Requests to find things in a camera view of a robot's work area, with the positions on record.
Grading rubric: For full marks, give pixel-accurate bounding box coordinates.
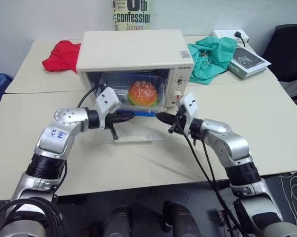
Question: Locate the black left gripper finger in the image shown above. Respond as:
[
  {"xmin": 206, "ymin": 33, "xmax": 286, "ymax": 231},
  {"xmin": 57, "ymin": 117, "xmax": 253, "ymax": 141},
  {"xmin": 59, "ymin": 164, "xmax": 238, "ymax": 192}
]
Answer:
[
  {"xmin": 109, "ymin": 123, "xmax": 120, "ymax": 141},
  {"xmin": 115, "ymin": 111, "xmax": 136, "ymax": 123}
]

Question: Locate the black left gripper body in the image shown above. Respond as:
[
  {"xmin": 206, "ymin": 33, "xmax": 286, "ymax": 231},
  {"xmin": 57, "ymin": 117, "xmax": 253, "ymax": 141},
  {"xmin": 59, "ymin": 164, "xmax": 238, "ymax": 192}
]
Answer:
[{"xmin": 104, "ymin": 112, "xmax": 119, "ymax": 129}]

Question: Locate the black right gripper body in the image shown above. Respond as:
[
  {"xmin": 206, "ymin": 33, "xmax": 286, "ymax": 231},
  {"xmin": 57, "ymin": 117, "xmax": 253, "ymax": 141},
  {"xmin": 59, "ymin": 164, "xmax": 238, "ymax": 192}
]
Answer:
[{"xmin": 173, "ymin": 106, "xmax": 187, "ymax": 135}]

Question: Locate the clear food container blue rim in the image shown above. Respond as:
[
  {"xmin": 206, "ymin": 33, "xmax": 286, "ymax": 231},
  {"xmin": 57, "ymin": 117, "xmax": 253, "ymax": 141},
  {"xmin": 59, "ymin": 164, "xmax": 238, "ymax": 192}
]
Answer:
[{"xmin": 117, "ymin": 73, "xmax": 165, "ymax": 118}]

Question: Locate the glass toaster oven door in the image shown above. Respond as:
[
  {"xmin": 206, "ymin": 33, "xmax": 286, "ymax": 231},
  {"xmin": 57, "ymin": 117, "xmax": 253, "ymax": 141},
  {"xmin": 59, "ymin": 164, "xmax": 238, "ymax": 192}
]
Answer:
[{"xmin": 101, "ymin": 114, "xmax": 175, "ymax": 145}]

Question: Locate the large oven dial knob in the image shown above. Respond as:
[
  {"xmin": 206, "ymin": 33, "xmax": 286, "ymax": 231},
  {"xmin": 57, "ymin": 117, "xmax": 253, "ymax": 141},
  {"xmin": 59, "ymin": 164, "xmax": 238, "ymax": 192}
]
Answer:
[{"xmin": 171, "ymin": 90, "xmax": 185, "ymax": 102}]

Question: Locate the cream white toaster oven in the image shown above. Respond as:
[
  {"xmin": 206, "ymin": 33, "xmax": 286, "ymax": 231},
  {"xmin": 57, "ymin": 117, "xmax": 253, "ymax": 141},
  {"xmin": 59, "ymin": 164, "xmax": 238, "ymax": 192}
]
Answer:
[{"xmin": 76, "ymin": 30, "xmax": 194, "ymax": 112}]

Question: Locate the toy hamburger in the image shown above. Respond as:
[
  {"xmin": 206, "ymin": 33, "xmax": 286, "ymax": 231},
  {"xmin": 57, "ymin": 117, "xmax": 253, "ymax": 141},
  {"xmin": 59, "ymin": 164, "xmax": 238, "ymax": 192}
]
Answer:
[{"xmin": 127, "ymin": 80, "xmax": 159, "ymax": 108}]

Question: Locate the green cloth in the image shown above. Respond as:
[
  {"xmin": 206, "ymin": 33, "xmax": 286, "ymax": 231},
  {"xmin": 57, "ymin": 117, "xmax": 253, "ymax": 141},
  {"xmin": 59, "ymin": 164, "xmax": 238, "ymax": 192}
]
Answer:
[{"xmin": 186, "ymin": 36, "xmax": 238, "ymax": 86}]

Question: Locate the red cloth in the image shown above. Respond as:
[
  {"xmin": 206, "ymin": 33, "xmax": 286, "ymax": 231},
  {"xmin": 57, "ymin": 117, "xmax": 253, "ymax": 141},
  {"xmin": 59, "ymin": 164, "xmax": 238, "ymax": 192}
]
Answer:
[{"xmin": 41, "ymin": 40, "xmax": 82, "ymax": 74}]

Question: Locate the dark rounded shape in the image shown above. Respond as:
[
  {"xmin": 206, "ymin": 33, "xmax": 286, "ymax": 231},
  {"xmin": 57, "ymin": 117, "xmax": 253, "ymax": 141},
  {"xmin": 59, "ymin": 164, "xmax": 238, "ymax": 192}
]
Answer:
[
  {"xmin": 161, "ymin": 200, "xmax": 202, "ymax": 237},
  {"xmin": 104, "ymin": 205, "xmax": 133, "ymax": 237}
]

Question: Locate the white green paperback book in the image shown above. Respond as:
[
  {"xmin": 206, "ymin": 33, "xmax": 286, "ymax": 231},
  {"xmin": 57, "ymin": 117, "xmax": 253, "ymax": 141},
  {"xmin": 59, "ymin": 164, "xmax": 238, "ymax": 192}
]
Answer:
[{"xmin": 227, "ymin": 43, "xmax": 272, "ymax": 80}]

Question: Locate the white power strip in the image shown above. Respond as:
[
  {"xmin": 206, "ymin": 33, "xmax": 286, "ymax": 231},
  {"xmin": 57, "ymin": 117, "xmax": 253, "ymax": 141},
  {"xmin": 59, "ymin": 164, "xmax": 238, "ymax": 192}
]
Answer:
[{"xmin": 211, "ymin": 29, "xmax": 250, "ymax": 43}]

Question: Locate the upright confession book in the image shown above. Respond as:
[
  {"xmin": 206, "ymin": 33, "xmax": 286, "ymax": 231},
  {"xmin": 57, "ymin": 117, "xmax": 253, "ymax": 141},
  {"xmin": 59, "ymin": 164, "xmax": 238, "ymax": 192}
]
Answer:
[{"xmin": 112, "ymin": 0, "xmax": 153, "ymax": 32}]

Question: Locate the black office chair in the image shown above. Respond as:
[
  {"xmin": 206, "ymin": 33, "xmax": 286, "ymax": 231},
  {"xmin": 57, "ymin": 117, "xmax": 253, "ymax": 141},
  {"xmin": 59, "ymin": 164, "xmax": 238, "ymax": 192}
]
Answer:
[{"xmin": 262, "ymin": 23, "xmax": 297, "ymax": 106}]

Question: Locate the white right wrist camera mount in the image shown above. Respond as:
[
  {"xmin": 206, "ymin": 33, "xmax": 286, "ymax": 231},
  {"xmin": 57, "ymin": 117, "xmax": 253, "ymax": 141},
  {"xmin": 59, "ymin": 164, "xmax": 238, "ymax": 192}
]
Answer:
[{"xmin": 179, "ymin": 92, "xmax": 201, "ymax": 137}]

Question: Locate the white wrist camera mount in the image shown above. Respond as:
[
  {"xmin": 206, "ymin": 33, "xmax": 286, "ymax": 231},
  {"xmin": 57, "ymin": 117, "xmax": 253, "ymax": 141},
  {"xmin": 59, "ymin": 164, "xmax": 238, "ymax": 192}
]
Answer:
[
  {"xmin": 179, "ymin": 92, "xmax": 201, "ymax": 137},
  {"xmin": 94, "ymin": 86, "xmax": 121, "ymax": 129}
]

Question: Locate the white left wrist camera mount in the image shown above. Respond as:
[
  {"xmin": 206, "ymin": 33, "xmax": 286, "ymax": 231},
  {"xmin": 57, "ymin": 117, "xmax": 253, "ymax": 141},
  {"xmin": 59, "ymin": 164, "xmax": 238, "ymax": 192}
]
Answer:
[{"xmin": 94, "ymin": 86, "xmax": 121, "ymax": 129}]

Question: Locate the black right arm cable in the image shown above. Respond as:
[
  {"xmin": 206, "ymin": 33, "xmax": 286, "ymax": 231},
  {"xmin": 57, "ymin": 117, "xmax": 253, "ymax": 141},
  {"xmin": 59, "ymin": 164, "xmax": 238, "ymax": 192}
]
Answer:
[{"xmin": 175, "ymin": 113, "xmax": 243, "ymax": 237}]

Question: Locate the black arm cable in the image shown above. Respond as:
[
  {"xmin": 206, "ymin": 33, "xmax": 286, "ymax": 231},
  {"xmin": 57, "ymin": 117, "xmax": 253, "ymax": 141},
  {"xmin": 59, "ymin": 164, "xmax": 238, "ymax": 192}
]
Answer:
[
  {"xmin": 175, "ymin": 113, "xmax": 243, "ymax": 237},
  {"xmin": 0, "ymin": 84, "xmax": 108, "ymax": 237}
]

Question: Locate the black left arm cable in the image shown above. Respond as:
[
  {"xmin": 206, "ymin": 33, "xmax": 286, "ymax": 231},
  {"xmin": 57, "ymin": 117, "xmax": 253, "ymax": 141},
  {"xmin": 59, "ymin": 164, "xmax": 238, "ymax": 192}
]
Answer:
[{"xmin": 0, "ymin": 84, "xmax": 108, "ymax": 237}]

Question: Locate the black plug with cable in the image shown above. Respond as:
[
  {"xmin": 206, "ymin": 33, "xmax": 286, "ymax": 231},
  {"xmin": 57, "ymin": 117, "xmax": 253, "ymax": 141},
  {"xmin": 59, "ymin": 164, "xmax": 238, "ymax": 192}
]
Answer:
[{"xmin": 233, "ymin": 30, "xmax": 247, "ymax": 48}]

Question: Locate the white floor cable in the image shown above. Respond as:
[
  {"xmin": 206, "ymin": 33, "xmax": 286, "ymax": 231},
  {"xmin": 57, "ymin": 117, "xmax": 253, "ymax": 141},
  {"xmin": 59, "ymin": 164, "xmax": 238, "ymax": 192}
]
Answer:
[{"xmin": 279, "ymin": 170, "xmax": 297, "ymax": 211}]

